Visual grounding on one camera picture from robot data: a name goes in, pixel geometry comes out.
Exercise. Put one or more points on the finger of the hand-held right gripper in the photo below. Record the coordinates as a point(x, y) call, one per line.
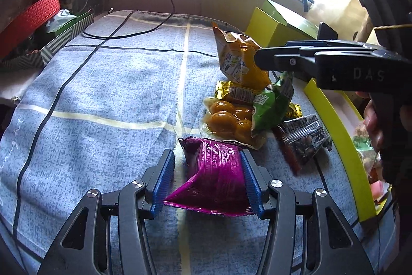
point(309, 43)
point(283, 60)

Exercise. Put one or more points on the black flat board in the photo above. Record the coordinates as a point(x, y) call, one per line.
point(326, 31)

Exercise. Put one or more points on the gold snack bar packet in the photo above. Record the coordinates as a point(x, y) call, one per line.
point(235, 93)

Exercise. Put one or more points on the person's right hand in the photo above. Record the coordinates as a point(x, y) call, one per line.
point(371, 123)

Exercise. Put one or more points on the green snack packet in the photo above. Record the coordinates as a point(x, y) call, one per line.
point(267, 107)

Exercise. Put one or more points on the purple snack packet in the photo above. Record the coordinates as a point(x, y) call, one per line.
point(215, 178)

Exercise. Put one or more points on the yellow-green box tray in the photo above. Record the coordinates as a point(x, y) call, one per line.
point(334, 120)

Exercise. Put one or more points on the yellow-orange snack packet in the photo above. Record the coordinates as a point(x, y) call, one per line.
point(238, 49)

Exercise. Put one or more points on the blue-grey checked blanket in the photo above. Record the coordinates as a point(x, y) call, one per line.
point(96, 94)

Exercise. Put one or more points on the striped box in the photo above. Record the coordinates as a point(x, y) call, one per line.
point(64, 36)

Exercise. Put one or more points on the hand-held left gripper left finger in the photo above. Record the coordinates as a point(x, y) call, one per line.
point(162, 184)

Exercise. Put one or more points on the pale green plastic bag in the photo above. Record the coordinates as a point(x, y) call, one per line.
point(62, 19)

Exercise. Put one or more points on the red woven box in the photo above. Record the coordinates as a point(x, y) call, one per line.
point(29, 20)

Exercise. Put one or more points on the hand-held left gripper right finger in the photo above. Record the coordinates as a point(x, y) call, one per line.
point(254, 191)

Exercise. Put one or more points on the yellow-green box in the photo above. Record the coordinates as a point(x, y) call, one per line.
point(267, 27)

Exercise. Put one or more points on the clear triangular snack bag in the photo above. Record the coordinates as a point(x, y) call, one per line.
point(362, 139)

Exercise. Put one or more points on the clear packet of dark nuts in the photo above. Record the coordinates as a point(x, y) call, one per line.
point(305, 136)

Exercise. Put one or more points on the pink jelly cup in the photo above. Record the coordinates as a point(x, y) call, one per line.
point(379, 192)

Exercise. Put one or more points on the yellow rubber band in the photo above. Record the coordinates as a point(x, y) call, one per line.
point(392, 26)

